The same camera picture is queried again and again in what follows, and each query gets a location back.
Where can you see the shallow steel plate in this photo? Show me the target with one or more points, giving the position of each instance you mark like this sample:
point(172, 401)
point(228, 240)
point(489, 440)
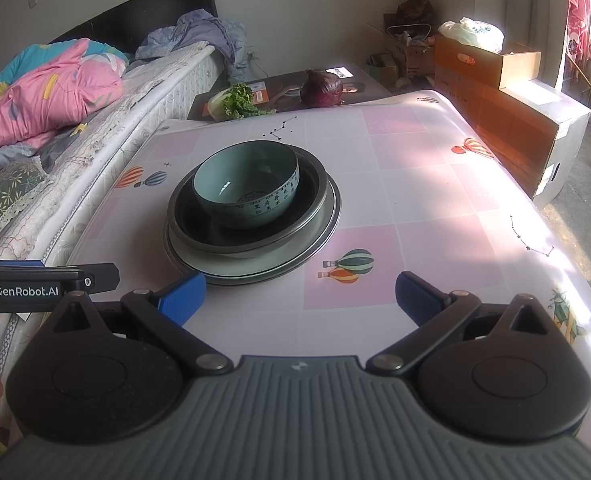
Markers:
point(240, 283)

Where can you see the white quilted mattress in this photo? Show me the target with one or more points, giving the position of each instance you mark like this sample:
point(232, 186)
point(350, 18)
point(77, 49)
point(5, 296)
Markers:
point(165, 90)

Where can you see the purple onion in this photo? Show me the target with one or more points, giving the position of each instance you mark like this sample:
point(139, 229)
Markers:
point(323, 90)

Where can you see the green leafy lettuce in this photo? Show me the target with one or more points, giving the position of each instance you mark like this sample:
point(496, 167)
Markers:
point(238, 100)

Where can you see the pink floral quilt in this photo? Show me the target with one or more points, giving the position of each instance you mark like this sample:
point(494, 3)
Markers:
point(50, 90)

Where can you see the small open cardboard box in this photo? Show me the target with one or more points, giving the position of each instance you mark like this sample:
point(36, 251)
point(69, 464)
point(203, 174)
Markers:
point(415, 60)

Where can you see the white plastic bag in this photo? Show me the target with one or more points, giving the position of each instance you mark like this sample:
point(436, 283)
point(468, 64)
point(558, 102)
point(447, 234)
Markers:
point(470, 32)

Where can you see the black bed headboard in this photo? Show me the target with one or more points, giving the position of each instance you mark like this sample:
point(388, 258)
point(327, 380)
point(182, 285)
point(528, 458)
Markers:
point(140, 15)

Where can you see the red floral cloth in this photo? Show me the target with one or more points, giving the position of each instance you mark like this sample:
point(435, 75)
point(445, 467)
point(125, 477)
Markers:
point(580, 25)

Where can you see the deep steel bowl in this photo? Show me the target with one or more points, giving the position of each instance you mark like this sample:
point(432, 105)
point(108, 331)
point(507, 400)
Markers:
point(205, 232)

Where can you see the brown paper bag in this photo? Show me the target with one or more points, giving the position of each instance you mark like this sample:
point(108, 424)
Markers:
point(418, 10)

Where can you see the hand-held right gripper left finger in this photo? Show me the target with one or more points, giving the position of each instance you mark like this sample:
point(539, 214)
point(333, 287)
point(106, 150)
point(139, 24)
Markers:
point(180, 297)

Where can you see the orange-brown cardboard box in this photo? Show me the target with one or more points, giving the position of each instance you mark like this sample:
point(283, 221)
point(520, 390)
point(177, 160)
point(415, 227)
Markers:
point(475, 67)

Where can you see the green floral pillow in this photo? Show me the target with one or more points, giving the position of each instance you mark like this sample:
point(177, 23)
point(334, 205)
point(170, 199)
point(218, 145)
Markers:
point(5, 200)

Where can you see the grey-blue clothes pile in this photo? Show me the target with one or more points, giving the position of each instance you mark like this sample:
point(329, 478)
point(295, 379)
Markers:
point(200, 30)

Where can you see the large white-sided cardboard box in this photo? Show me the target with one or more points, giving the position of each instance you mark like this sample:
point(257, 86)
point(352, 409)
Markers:
point(525, 125)

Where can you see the green paper box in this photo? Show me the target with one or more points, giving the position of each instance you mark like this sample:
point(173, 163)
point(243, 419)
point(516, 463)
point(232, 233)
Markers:
point(380, 67)

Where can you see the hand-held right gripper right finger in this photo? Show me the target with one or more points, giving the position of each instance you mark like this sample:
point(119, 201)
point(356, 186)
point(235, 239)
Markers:
point(418, 297)

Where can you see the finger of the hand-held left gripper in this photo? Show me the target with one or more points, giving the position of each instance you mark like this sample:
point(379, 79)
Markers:
point(15, 263)
point(102, 277)

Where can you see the green ceramic bowl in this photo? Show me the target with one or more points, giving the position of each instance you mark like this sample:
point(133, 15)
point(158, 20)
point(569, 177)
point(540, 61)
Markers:
point(240, 175)

